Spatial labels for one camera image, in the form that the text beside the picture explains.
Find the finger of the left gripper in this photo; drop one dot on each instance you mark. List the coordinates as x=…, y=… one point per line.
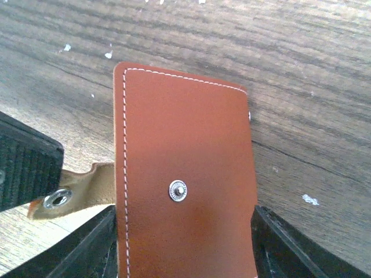
x=31, y=163

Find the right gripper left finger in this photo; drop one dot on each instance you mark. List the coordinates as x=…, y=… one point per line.
x=89, y=251

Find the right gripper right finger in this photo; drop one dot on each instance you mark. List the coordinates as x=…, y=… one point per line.
x=281, y=250

